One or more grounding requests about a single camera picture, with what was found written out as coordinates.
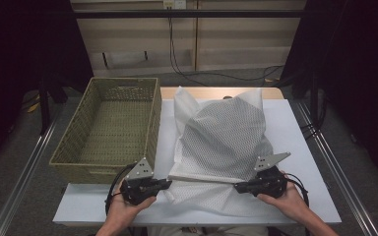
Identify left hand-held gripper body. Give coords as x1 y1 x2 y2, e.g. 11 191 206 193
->
120 156 158 206

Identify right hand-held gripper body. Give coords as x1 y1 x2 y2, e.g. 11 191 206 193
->
250 151 291 200

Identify white mesh laundry bag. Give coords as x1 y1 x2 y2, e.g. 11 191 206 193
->
163 86 277 217

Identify green woven basket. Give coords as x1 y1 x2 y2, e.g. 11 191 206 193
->
48 77 162 186

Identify person's right hand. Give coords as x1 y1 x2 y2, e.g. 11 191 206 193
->
257 181 309 222

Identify person's left hand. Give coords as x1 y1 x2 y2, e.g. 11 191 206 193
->
106 183 158 227

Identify white table cover sheet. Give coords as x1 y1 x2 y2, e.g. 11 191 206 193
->
52 97 342 227

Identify black metal stand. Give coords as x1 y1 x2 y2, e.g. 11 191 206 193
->
38 75 68 136
309 70 319 126

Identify black curtain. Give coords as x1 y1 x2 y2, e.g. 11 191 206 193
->
0 0 95 175
280 0 378 188

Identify yellow floor tape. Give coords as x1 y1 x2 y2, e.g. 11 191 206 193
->
26 94 42 114

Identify black horizontal metal bar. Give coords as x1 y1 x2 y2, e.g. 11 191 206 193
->
73 9 306 19

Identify right hand-held gripper cable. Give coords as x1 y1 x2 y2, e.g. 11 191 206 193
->
284 172 311 236

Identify metal floor rail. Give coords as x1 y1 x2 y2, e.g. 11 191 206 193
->
294 101 378 236
0 107 63 236

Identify black floor cables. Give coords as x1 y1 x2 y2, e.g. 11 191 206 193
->
299 97 326 141

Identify black wall cable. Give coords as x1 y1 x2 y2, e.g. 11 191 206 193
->
167 16 284 87

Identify white wall outlet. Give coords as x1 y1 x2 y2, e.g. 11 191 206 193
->
162 0 187 10

